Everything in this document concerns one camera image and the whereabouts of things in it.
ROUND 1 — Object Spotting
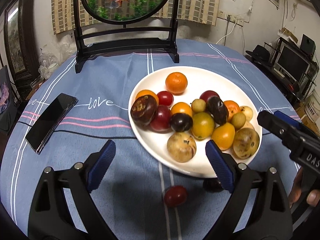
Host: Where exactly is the computer monitor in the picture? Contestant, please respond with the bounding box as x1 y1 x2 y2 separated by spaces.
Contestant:
273 44 312 82

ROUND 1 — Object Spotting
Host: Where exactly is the black smartphone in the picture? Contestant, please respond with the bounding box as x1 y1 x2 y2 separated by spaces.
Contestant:
25 93 78 155

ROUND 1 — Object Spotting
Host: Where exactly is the spotted tan round fruit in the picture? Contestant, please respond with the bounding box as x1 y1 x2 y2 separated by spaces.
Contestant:
232 127 260 159

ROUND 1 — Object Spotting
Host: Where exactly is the black hat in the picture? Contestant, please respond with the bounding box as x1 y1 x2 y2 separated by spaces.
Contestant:
245 44 273 64

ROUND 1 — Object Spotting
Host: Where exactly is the black speaker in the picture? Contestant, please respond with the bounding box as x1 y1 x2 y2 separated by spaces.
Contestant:
299 34 316 55

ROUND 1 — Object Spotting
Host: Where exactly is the white wall socket strip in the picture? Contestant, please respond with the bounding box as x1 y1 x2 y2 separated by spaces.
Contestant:
217 10 247 27

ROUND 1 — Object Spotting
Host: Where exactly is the blue striped tablecloth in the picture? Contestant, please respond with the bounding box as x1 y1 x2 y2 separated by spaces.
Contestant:
0 39 320 240

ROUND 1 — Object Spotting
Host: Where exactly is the grey chair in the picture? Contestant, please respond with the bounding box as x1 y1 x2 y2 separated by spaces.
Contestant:
0 65 16 132

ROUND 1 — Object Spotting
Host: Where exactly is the wrinkled dark purple fruit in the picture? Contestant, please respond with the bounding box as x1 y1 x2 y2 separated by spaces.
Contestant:
206 96 228 126

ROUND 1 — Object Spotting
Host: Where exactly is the orange tangerine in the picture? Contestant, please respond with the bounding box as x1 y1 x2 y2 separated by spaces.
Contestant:
165 72 188 95
223 100 242 120

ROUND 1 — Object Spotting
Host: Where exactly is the small red tomato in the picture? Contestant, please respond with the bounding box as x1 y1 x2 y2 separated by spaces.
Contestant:
164 185 188 207

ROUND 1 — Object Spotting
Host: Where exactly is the white printed carton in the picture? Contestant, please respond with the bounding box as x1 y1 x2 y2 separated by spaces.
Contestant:
299 94 320 123

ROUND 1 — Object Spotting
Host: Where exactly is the purple cloth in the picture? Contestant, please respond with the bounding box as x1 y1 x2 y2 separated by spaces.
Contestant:
0 81 12 113

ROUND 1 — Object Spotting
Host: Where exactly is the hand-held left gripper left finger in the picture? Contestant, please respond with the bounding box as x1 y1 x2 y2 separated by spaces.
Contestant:
27 139 118 240

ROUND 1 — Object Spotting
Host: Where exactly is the white power cable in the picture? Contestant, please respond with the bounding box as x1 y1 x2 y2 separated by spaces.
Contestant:
215 5 253 45

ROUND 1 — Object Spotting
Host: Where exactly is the black computer desk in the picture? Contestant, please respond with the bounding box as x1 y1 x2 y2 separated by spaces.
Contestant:
246 36 320 105

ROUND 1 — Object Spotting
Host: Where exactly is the person's right hand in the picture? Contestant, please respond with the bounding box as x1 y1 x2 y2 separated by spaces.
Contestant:
289 168 320 207

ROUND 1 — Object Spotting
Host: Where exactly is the green-yellow tomato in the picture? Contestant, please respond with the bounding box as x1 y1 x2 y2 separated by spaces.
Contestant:
191 112 215 140

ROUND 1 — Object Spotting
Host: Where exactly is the white oval plate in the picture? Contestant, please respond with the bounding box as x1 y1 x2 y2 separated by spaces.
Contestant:
128 66 263 178

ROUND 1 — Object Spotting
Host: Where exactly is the checked beige curtain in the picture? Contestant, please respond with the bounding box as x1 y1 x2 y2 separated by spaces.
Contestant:
51 0 223 35

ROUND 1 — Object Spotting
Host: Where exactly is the dark wood framed painting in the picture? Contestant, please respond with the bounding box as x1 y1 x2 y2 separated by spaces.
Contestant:
0 0 42 85

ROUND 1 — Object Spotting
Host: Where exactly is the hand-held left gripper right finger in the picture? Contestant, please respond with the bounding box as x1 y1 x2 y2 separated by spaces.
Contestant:
205 139 294 240

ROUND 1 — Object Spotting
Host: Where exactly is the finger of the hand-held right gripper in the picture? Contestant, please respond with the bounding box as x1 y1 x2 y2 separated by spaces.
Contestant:
257 110 304 150
274 110 320 145

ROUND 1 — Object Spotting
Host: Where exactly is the dark red plum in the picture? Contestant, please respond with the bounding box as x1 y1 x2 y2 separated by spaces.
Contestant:
199 90 220 103

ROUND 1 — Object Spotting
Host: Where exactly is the smooth orange tomato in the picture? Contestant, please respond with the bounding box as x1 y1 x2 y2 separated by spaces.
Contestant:
135 89 159 105
171 102 193 117
211 122 236 151

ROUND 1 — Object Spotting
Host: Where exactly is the round goldfish screen black stand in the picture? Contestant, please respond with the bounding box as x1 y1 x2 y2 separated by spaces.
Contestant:
73 0 180 74

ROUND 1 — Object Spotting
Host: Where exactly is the dark purple plum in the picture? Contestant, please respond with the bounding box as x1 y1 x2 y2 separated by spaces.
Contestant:
170 113 193 132
202 178 225 193

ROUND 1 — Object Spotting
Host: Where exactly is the dark purple mangosteen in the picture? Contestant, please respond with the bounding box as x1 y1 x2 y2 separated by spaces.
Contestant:
130 95 158 130

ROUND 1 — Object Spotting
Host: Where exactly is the clear plastic bag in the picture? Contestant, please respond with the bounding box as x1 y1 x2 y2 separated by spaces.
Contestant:
37 44 75 79

